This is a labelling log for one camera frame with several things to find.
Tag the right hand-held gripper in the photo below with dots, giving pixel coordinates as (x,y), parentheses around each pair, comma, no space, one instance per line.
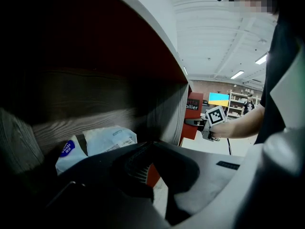
(214,118)

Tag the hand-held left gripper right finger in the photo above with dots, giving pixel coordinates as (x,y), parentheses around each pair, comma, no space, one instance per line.
(183,175)

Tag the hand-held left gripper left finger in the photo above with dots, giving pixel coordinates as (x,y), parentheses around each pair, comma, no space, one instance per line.
(102,166)

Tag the red and white book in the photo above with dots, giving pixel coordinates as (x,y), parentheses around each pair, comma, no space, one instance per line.
(155,182)

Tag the dark wooden shelf red underside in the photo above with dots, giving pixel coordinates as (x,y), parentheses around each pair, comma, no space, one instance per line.
(133,99)

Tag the person's right forearm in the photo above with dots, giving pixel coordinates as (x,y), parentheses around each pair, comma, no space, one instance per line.
(245,124)

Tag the person's right hand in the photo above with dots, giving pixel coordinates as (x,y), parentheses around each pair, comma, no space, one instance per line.
(220,130)

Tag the red sign pillar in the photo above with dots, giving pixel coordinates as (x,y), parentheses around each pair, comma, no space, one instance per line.
(194,111)

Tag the clear plastic tissue packet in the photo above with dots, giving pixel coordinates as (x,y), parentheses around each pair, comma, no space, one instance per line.
(109,138)

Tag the yellow and blue screen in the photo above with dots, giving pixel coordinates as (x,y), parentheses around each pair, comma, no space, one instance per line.
(219,99)

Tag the white tissue packet blue label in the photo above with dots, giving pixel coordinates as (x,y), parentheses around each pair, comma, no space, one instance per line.
(69,155)

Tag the white background shelving unit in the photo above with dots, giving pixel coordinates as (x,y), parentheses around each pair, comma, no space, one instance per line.
(236,104)

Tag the long ceiling light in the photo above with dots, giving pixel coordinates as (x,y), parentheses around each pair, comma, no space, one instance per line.
(261,58)
(185,70)
(237,74)

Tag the person's black shirt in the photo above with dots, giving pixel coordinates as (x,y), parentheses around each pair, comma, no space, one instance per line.
(276,80)

